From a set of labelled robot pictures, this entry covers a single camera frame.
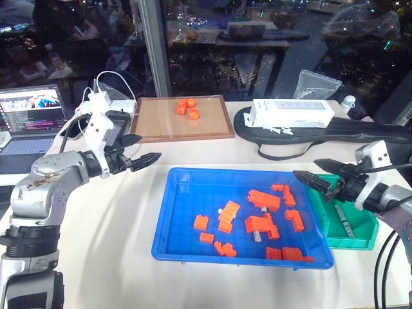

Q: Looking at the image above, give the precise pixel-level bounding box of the orange rectangular studded block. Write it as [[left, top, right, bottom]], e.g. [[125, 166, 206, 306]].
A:
[[218, 200, 242, 223]]

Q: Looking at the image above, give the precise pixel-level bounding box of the clear plastic bag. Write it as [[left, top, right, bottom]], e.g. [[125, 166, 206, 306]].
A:
[[292, 68, 342, 101]]

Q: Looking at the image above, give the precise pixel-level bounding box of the open laptop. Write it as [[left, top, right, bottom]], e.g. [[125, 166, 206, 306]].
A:
[[0, 84, 68, 187]]

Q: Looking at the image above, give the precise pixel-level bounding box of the wooden framed board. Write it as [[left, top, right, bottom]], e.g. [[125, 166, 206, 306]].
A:
[[129, 94, 236, 144]]

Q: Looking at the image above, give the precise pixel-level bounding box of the large orange block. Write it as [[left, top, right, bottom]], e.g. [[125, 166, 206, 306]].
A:
[[245, 213, 281, 241]]

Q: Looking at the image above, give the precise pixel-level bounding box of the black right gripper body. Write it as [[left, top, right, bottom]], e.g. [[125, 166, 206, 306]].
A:
[[327, 164, 370, 203]]

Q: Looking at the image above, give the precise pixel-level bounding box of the white power strip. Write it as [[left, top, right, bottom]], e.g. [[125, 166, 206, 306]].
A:
[[75, 99, 136, 117]]

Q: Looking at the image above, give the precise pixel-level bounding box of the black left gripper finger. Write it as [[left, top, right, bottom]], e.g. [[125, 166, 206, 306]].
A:
[[119, 134, 143, 146], [129, 152, 162, 173]]

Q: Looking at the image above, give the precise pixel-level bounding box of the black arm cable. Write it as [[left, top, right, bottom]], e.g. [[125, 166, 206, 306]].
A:
[[59, 114, 91, 153], [356, 159, 412, 309]]

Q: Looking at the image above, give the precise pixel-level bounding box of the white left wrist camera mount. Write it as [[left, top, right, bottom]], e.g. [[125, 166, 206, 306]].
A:
[[84, 112, 120, 180]]

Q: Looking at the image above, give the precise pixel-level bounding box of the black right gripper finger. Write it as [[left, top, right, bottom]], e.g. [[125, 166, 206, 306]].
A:
[[292, 170, 333, 194], [313, 158, 342, 177]]

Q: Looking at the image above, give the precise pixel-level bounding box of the red plastic part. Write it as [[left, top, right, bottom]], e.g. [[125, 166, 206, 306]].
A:
[[281, 247, 315, 263]]

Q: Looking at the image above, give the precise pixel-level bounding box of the blue plastic tray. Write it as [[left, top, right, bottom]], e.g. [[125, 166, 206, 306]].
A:
[[151, 167, 336, 270]]

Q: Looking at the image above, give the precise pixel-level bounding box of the white charging cable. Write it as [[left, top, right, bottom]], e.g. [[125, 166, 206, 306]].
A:
[[81, 70, 136, 112]]

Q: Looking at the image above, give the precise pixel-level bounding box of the white charger plug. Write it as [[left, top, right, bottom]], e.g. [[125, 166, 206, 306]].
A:
[[89, 91, 112, 108]]

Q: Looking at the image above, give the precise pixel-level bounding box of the white rectangular device box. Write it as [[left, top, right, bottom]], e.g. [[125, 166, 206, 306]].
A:
[[247, 98, 336, 128]]

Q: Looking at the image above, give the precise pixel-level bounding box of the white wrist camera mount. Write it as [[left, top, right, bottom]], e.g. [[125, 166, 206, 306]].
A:
[[84, 112, 120, 180], [353, 139, 393, 211]]

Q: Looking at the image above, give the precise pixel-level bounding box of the orange studded block pair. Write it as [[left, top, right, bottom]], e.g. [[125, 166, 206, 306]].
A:
[[213, 240, 238, 258]]

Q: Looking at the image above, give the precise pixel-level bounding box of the black fabric bag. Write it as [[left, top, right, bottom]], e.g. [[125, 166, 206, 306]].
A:
[[232, 107, 412, 160]]

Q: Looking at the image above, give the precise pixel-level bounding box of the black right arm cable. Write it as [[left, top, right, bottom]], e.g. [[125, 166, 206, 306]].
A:
[[356, 159, 412, 309]]

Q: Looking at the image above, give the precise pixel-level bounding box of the grey window post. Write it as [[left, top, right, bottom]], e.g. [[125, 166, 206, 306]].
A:
[[140, 0, 171, 98]]

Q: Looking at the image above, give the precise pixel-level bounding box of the long orange block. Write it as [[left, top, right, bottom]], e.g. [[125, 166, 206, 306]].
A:
[[247, 189, 282, 214]]

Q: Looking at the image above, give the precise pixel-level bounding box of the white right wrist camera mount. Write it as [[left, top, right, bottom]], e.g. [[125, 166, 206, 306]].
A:
[[353, 139, 393, 211]]

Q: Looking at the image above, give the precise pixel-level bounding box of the green plastic bin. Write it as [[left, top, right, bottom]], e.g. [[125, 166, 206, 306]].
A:
[[308, 173, 381, 251]]

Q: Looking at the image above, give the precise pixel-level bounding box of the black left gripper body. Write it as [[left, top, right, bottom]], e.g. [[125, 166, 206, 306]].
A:
[[104, 144, 135, 176]]

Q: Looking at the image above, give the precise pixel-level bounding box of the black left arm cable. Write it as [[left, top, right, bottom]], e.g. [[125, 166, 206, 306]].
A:
[[59, 114, 91, 153]]

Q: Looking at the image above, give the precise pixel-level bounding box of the small orange square block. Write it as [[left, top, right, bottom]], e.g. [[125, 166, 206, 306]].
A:
[[193, 214, 210, 231]]

